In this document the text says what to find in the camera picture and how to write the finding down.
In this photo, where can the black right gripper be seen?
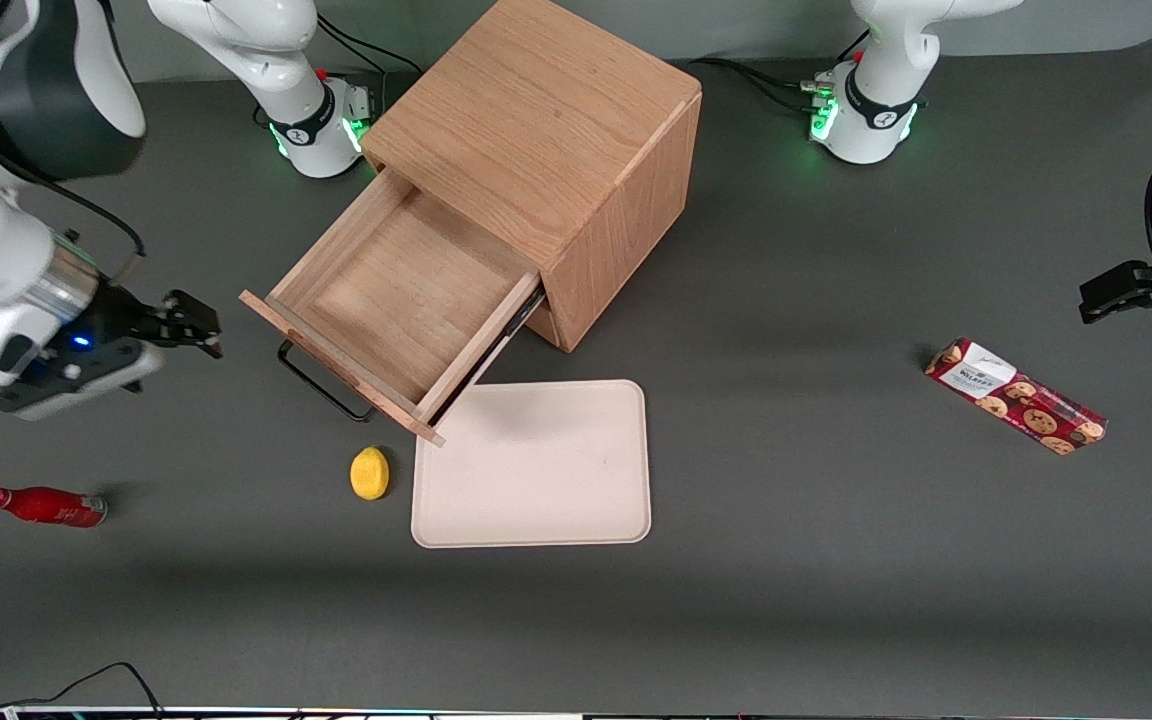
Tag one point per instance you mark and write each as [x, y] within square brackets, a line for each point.
[122, 316]

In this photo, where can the wooden drawer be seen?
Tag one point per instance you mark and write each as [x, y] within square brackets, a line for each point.
[544, 326]
[406, 290]

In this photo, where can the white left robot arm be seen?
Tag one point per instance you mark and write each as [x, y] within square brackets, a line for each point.
[896, 60]

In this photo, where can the wooden drawer cabinet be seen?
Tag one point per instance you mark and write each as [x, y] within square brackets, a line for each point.
[536, 120]

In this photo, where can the red cookie box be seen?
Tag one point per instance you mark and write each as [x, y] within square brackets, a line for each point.
[1021, 398]

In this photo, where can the yellow lemon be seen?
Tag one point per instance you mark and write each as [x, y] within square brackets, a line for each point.
[369, 474]

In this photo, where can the red bottle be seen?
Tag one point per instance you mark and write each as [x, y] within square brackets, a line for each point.
[46, 506]

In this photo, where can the beige plastic tray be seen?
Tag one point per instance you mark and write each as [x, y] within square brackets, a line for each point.
[536, 480]

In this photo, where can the grey table mat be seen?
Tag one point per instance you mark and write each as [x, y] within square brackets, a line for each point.
[836, 560]

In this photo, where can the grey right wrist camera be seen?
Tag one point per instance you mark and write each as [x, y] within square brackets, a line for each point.
[66, 392]

